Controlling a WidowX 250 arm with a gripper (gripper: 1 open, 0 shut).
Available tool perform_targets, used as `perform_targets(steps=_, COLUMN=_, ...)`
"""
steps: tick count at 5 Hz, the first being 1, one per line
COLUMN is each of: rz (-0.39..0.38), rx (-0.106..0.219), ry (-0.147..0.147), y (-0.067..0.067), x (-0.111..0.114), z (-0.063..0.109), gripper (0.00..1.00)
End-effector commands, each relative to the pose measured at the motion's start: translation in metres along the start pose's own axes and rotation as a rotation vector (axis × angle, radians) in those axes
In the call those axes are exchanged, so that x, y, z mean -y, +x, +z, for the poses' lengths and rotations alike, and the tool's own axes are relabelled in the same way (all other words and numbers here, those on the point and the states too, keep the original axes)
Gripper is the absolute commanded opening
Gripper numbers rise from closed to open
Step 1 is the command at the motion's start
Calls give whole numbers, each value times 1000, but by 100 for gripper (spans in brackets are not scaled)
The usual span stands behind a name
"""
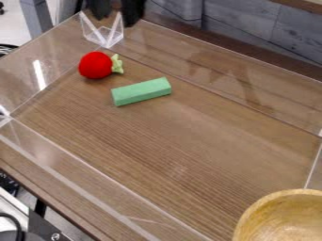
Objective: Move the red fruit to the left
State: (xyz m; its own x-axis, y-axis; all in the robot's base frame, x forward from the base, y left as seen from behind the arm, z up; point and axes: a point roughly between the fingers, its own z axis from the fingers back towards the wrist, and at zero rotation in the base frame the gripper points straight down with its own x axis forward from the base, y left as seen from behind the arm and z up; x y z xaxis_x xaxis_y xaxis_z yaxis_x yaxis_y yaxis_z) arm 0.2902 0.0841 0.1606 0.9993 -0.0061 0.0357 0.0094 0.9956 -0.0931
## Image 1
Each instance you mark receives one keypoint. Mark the grey table leg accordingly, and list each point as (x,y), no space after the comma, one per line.
(37,16)

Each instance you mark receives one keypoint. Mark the wooden bowl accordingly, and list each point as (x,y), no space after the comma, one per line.
(284,216)

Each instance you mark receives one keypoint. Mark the red plush fruit green stem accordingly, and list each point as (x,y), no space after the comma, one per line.
(96,65)

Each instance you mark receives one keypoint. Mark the black metal base device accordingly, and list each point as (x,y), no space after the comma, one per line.
(39,229)

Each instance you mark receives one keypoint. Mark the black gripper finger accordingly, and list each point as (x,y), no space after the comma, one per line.
(132,11)
(100,8)

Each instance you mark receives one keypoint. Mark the clear acrylic corner bracket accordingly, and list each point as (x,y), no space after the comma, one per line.
(104,36)

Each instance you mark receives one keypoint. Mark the green rectangular block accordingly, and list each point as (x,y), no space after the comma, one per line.
(141,91)

